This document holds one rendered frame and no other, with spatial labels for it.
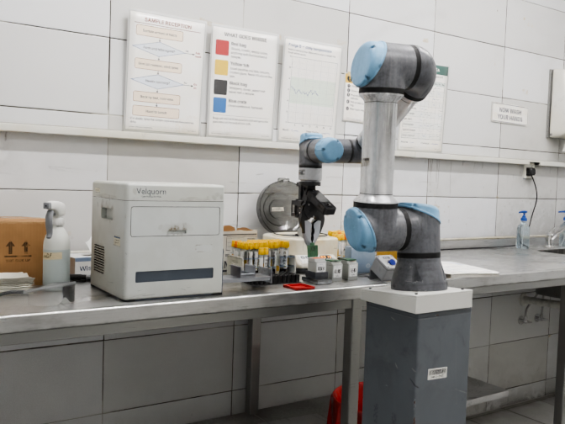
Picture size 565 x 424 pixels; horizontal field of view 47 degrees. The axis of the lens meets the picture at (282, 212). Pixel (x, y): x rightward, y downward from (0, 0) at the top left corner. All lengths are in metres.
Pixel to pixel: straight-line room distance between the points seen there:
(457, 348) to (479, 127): 1.83
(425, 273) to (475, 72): 1.86
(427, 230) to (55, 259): 0.99
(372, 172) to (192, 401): 1.29
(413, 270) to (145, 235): 0.70
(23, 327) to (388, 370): 0.91
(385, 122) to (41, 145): 1.14
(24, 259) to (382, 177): 1.00
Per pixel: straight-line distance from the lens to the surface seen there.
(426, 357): 1.73
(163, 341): 2.47
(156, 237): 1.69
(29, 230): 1.93
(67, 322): 1.60
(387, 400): 1.81
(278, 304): 1.85
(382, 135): 1.67
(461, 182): 3.35
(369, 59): 1.65
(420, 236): 1.74
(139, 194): 1.66
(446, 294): 1.72
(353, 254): 2.21
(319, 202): 2.01
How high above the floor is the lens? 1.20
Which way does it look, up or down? 3 degrees down
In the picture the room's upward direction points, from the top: 2 degrees clockwise
